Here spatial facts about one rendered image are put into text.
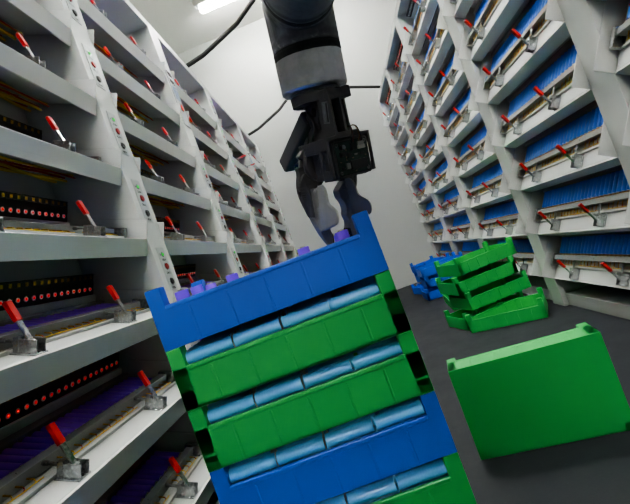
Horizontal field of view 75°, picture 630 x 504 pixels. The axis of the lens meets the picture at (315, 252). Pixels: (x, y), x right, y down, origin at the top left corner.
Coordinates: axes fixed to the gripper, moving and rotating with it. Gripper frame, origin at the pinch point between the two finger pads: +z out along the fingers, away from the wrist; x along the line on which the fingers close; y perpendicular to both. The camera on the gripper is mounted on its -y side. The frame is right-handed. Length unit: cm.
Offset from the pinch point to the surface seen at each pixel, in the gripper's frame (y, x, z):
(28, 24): -79, -26, -61
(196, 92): -205, 56, -69
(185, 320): -1.3, -24.3, 4.1
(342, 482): 10.8, -14.3, 27.4
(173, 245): -76, -8, 3
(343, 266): 8.9, -6.1, 2.0
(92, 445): -27, -41, 26
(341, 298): 8.4, -7.1, 6.0
